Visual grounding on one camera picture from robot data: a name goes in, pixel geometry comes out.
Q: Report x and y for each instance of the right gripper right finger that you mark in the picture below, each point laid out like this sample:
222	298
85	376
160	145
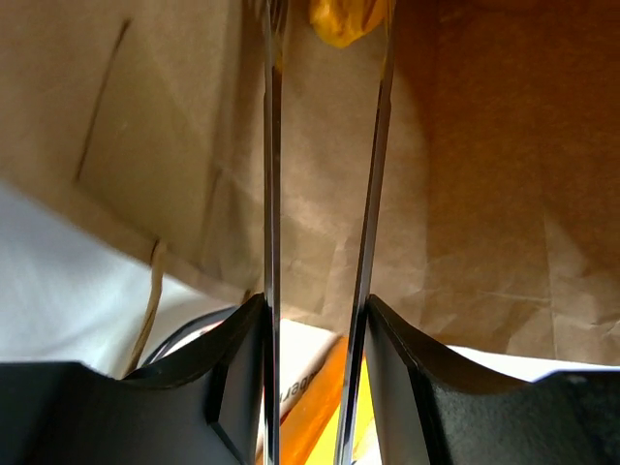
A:
435	406

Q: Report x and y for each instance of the strawberry print tray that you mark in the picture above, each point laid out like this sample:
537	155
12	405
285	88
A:
226	425

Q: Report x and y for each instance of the orange fake bread roll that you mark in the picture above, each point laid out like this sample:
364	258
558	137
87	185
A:
339	23

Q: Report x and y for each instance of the metal tongs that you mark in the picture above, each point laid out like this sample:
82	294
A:
273	15

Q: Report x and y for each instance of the orange fake baguette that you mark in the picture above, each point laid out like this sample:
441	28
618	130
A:
308	433

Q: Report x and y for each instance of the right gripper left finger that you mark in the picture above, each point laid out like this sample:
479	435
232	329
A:
66	413

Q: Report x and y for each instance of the brown paper bag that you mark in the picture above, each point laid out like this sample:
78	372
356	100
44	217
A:
130	123

